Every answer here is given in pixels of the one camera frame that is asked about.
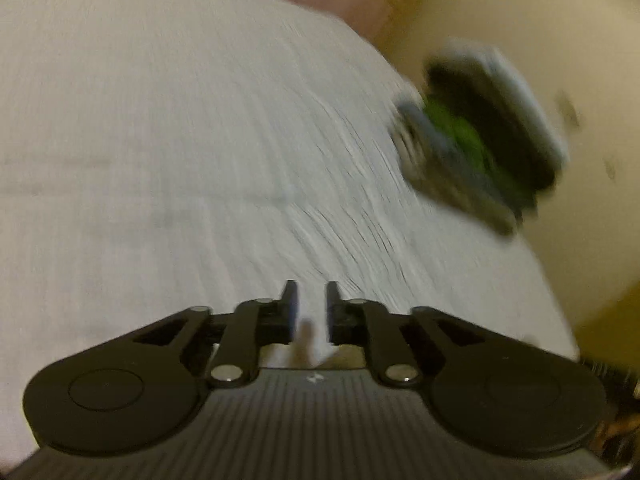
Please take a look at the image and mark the green folded garment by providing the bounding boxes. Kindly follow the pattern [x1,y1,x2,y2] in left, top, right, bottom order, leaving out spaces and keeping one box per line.
[423,98,501,177]

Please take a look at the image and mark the grey olive folded garments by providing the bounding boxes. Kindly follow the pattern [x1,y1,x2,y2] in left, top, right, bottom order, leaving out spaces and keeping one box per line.
[390,101,522,236]

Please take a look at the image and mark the dark folded garments stack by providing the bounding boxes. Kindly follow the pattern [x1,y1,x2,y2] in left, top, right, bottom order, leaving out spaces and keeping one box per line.
[423,62,556,210]

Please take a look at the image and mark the white folded garment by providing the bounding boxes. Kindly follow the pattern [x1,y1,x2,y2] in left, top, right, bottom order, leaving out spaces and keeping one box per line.
[433,39,570,172]

